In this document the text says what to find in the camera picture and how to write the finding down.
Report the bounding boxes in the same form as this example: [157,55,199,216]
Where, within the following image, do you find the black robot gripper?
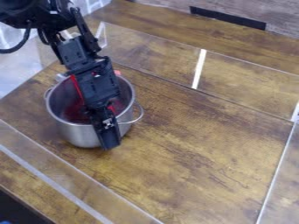
[65,56,122,150]

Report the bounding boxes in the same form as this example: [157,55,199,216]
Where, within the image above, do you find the red star-shaped block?
[61,76,127,124]

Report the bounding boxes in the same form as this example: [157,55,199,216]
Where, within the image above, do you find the silver metal pot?
[45,76,145,149]

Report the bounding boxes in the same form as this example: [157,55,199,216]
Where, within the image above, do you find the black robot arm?
[0,0,122,150]

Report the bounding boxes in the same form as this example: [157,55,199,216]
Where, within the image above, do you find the clear acrylic triangular bracket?
[97,23,109,48]

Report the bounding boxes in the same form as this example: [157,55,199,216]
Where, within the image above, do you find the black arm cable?
[0,18,34,55]

